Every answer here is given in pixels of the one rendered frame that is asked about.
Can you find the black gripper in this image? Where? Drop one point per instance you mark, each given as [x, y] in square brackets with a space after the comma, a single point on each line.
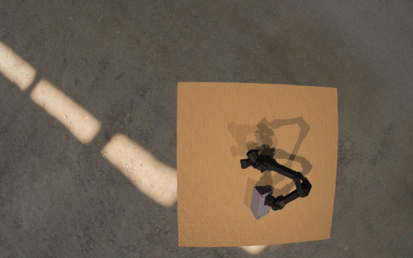
[245, 163]

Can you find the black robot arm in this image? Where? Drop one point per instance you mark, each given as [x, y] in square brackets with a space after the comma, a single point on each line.
[270, 164]

